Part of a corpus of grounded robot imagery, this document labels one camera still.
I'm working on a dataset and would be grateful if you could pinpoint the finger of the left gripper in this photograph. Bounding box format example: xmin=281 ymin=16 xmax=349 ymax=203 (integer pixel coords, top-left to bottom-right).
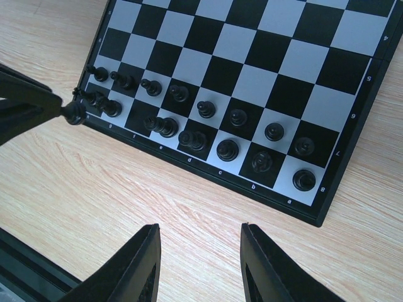
xmin=1 ymin=64 xmax=62 ymax=107
xmin=1 ymin=103 xmax=62 ymax=145

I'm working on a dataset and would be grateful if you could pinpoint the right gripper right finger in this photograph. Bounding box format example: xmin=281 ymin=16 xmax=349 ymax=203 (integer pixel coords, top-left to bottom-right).
xmin=240 ymin=223 xmax=343 ymax=301

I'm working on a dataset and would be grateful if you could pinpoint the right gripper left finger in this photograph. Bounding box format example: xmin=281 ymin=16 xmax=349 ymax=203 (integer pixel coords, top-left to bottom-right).
xmin=60 ymin=223 xmax=161 ymax=301

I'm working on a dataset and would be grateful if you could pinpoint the black pawn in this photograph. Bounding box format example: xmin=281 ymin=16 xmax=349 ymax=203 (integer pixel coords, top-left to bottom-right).
xmin=292 ymin=169 xmax=316 ymax=192
xmin=95 ymin=93 xmax=122 ymax=118
xmin=252 ymin=151 xmax=273 ymax=173
xmin=144 ymin=116 xmax=179 ymax=138
xmin=85 ymin=64 xmax=109 ymax=82
xmin=216 ymin=139 xmax=239 ymax=162
xmin=178 ymin=130 xmax=207 ymax=152
xmin=60 ymin=101 xmax=86 ymax=125
xmin=110 ymin=71 xmax=136 ymax=91
xmin=230 ymin=109 xmax=247 ymax=127
xmin=294 ymin=137 xmax=315 ymax=157

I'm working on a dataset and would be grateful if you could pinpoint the black rook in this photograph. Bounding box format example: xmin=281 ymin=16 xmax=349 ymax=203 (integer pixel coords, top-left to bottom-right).
xmin=72 ymin=87 xmax=105 ymax=110

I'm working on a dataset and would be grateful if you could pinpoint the black chess piece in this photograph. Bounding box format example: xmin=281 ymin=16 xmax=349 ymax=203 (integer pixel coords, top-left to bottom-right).
xmin=196 ymin=101 xmax=216 ymax=119
xmin=169 ymin=85 xmax=189 ymax=103
xmin=140 ymin=79 xmax=162 ymax=97
xmin=264 ymin=122 xmax=285 ymax=142

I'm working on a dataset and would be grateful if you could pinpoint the black white chess board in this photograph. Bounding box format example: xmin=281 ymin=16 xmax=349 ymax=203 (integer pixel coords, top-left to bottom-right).
xmin=73 ymin=0 xmax=402 ymax=227

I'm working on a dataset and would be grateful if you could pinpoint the black aluminium mounting rail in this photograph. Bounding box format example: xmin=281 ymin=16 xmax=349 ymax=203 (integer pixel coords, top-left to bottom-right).
xmin=1 ymin=229 xmax=81 ymax=301

